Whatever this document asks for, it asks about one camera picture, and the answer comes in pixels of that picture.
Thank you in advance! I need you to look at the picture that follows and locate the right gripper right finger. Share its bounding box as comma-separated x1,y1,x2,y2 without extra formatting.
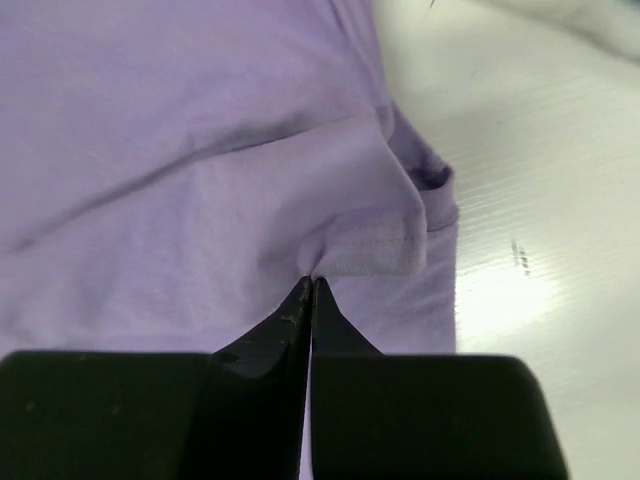
310,279,569,479

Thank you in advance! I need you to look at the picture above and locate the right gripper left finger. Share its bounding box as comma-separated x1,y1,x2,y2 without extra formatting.
1,278,313,479

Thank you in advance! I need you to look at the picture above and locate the purple t shirt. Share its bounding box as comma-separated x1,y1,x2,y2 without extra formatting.
0,0,461,480

